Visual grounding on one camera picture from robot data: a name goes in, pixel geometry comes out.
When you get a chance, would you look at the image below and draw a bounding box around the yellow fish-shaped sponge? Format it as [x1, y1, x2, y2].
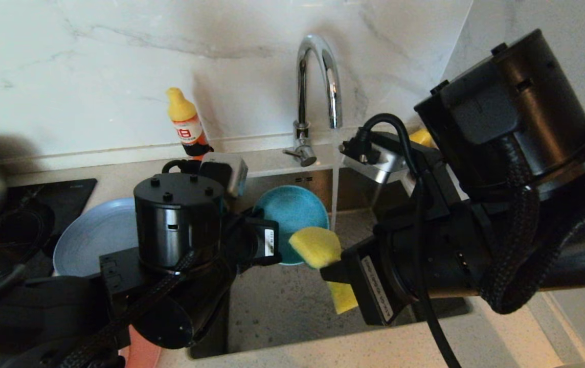
[289, 226, 359, 315]

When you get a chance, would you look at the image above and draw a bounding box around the teal bowl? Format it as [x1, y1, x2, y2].
[253, 185, 330, 265]

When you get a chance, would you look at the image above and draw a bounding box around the yellow-capped dish soap bottle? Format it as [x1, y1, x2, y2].
[166, 87, 214, 160]

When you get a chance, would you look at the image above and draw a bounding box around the stainless steel sink basin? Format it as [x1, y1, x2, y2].
[190, 164, 472, 358]

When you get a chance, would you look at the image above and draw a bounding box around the running tap water stream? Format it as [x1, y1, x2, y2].
[330, 128, 342, 218]

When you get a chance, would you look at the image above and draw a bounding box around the blue plate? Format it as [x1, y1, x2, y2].
[53, 198, 140, 278]

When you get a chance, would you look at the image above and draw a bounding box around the yellow pear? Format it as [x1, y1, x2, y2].
[409, 128, 434, 149]

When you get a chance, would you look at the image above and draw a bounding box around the large pink plate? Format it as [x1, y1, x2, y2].
[119, 327, 163, 368]

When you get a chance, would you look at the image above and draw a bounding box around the black induction cooktop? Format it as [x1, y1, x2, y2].
[0, 178, 98, 279]

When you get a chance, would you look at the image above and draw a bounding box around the chrome gooseneck faucet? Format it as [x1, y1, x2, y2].
[282, 35, 343, 168]

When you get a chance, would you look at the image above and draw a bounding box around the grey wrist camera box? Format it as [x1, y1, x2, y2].
[200, 152, 249, 198]
[339, 130, 408, 185]

